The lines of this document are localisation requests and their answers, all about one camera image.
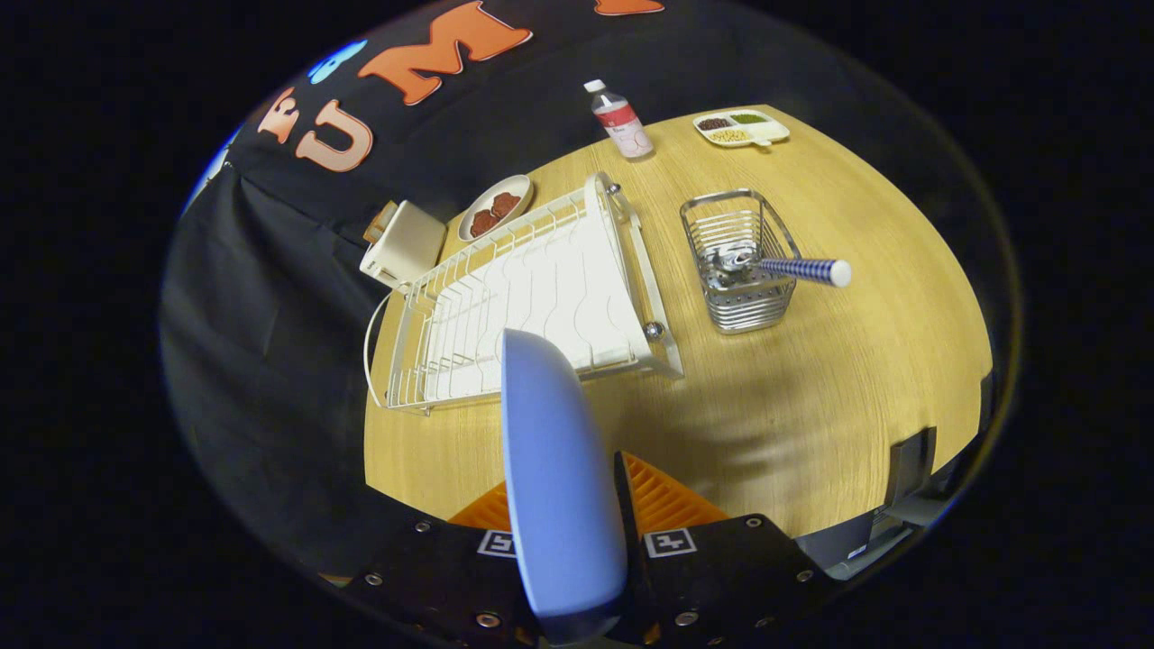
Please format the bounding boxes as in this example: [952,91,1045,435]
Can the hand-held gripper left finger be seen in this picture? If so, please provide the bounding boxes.
[343,480,544,649]

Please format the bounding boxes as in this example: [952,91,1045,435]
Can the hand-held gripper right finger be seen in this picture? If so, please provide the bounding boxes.
[615,451,837,648]

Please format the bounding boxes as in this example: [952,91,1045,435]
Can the blue plate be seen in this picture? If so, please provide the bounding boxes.
[500,327,629,645]

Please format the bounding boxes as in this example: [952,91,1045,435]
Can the metal wire basket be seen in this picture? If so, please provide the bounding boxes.
[679,187,801,336]

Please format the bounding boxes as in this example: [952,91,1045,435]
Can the white wire dish rack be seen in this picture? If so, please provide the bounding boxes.
[363,171,684,417]

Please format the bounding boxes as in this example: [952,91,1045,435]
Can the spoon with blue striped handle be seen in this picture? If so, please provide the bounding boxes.
[708,242,853,291]

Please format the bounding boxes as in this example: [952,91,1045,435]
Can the small plate with brown cookies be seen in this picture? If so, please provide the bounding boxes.
[457,174,535,242]

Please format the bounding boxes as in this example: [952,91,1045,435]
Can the white divided dish with beans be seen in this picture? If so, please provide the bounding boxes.
[692,108,791,149]

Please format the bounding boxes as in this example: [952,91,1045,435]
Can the dark rectangular object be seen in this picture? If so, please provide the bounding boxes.
[888,427,939,510]

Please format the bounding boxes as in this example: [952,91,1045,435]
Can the white toaster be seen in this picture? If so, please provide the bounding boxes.
[359,200,448,291]

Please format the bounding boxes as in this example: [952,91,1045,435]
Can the clear bottle with red label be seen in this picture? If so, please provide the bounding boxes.
[583,79,655,160]

